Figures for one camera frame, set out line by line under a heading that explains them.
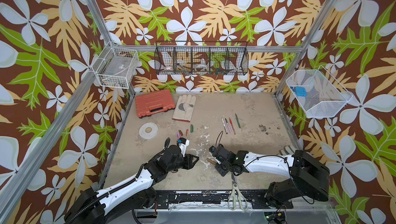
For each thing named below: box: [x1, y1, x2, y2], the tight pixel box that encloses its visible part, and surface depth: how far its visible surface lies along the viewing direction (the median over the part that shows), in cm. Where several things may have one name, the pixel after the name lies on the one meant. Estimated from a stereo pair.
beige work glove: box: [172, 94, 197, 123], surface depth 113 cm
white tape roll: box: [138, 121, 159, 140], surface depth 100 cm
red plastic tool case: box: [134, 89, 176, 119], surface depth 110 cm
